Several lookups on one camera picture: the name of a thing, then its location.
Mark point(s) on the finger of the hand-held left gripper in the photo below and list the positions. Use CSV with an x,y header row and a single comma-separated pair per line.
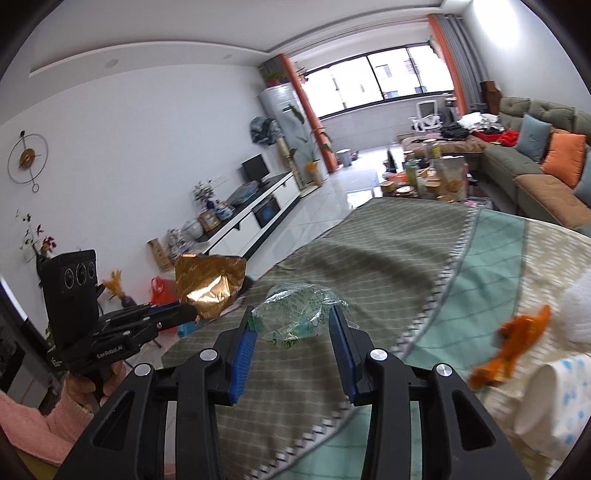
x,y
171,318
161,305

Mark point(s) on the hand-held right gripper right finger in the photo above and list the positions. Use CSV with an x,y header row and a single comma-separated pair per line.
x,y
345,360

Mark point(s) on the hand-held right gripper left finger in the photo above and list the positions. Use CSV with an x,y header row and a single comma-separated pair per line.
x,y
242,364

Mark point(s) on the gold foil wrapper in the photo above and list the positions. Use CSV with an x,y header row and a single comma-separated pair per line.
x,y
207,281

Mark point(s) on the green clear plastic wrapper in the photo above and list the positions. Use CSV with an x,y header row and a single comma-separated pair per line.
x,y
295,314

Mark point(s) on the orange peel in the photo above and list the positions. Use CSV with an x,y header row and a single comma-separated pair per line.
x,y
512,341

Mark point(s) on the white foam net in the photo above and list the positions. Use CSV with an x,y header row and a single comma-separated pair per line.
x,y
579,309

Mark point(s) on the person's left forearm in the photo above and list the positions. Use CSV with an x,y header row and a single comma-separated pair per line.
x,y
46,424

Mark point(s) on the person's left hand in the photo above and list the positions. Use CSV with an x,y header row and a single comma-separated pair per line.
x,y
85,394

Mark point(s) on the red plastic bag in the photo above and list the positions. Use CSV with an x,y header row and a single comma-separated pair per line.
x,y
162,293

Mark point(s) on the yellow dried plant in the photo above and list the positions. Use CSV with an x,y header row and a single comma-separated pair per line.
x,y
115,286

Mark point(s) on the gold gift bag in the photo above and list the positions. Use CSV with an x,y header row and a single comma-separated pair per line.
x,y
160,256

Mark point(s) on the flower branch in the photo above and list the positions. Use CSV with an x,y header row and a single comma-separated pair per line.
x,y
44,242

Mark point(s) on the white lidded jar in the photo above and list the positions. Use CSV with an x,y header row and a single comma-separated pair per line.
x,y
193,230

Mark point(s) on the green patterned tablecloth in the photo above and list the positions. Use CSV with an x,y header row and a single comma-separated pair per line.
x,y
378,267

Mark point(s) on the blue white vase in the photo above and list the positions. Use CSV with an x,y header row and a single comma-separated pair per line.
x,y
222,213

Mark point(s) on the flower vase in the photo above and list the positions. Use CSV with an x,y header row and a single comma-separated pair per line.
x,y
204,194

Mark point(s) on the white black tv stand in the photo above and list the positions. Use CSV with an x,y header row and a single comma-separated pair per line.
x,y
249,217

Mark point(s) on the plastic wrapped item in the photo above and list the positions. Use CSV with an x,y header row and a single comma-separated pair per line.
x,y
244,194

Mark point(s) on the black monitor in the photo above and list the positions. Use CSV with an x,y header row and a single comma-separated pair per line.
x,y
255,168

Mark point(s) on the black coffee table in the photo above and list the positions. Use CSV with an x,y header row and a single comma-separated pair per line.
x,y
383,175

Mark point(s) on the tall plant in yellow pot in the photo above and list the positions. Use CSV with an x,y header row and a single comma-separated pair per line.
x,y
313,170

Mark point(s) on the small grey waste bin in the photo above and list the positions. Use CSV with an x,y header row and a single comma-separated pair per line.
x,y
344,158

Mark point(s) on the blue-grey cloth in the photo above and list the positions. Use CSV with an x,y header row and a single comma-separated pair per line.
x,y
264,130

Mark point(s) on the clear snack bag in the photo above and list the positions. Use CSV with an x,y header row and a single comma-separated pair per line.
x,y
451,177

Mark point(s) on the white paper cup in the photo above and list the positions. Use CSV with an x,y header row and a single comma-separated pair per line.
x,y
554,406

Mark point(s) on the white standing air conditioner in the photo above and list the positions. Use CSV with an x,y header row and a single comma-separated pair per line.
x,y
277,101

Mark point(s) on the brown ottoman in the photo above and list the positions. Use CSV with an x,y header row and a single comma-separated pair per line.
x,y
461,146

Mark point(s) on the orange curtain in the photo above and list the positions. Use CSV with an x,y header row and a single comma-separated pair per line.
x,y
445,60
302,104

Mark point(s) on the black bag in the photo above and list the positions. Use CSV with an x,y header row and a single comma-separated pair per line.
x,y
456,131

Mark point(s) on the small potted plant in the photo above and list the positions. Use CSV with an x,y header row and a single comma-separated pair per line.
x,y
273,77

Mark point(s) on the green brown sofa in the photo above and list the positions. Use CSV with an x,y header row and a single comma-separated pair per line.
x,y
521,175

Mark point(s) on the white office chair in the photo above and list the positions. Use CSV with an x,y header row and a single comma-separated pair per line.
x,y
425,113

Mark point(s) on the red cloth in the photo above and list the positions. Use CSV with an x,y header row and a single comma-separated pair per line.
x,y
508,138

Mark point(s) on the large window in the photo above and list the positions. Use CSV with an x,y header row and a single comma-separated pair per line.
x,y
369,76

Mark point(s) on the blue cushion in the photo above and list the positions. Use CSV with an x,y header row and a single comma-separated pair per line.
x,y
533,136
584,182

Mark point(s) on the orange cushion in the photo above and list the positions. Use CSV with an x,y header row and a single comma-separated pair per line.
x,y
563,159

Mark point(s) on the dark wooden cabinet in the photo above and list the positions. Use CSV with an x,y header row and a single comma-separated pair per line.
x,y
490,94

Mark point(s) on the grey curtain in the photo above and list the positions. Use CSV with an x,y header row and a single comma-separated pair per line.
x,y
466,50

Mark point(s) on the wooden picture frame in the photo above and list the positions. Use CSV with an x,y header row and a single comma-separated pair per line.
x,y
209,221

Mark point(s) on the round wall clock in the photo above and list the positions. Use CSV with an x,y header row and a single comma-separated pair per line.
x,y
27,158

